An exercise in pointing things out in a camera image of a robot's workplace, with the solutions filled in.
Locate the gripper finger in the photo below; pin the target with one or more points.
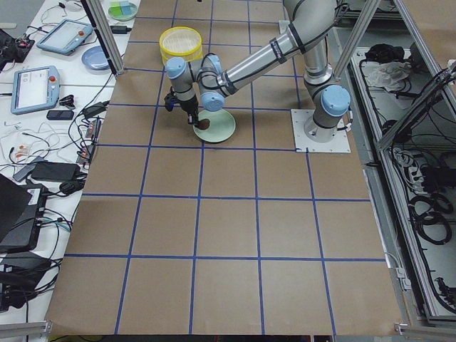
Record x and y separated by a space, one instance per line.
170 101
193 117

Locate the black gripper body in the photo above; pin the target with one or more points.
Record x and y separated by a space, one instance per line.
189 105

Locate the dark red bun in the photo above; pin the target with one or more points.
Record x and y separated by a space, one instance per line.
203 124

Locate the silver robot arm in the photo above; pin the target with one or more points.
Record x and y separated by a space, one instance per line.
204 82

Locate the light green plate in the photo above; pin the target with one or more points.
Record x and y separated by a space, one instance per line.
221 126

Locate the blue plate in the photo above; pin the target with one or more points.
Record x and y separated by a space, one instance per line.
94 59

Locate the black power adapter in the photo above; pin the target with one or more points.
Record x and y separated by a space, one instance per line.
118 29

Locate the green bowl with sponges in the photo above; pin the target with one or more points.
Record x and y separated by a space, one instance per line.
122 10

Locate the teach pendant far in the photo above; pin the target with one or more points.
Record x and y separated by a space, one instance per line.
65 37

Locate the teach pendant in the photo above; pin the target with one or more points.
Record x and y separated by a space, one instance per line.
35 89
65 37

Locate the teach pendant near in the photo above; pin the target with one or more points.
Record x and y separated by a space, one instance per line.
35 89

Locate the black power brick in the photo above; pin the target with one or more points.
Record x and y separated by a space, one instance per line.
55 171

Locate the black laptop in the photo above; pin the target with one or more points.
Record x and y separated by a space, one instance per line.
22 207

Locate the aluminium frame post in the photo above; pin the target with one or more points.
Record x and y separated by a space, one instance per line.
99 22

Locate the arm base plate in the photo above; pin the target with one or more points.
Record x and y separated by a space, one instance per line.
308 137

